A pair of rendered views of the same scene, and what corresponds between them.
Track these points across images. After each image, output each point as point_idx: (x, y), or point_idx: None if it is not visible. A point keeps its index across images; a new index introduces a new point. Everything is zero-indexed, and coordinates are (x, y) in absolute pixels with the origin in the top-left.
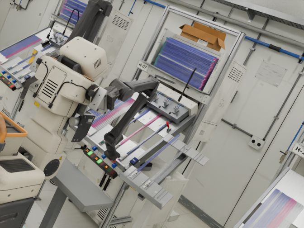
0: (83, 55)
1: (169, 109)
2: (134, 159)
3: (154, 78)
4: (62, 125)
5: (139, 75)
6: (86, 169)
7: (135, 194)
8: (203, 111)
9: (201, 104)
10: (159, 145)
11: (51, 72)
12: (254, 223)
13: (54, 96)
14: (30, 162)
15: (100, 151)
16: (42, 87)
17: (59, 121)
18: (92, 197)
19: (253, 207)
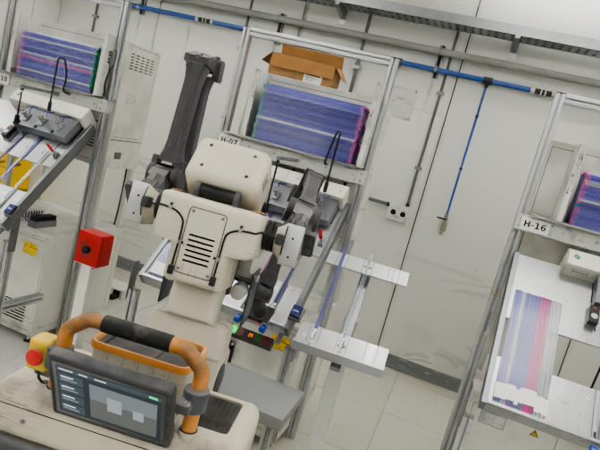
0: (242, 175)
1: None
2: (295, 308)
3: (316, 172)
4: (220, 305)
5: None
6: None
7: None
8: (360, 195)
9: (346, 184)
10: (317, 272)
11: (191, 220)
12: (512, 351)
13: (213, 262)
14: (220, 395)
15: (224, 310)
16: (182, 252)
17: (220, 300)
18: (275, 399)
19: (500, 328)
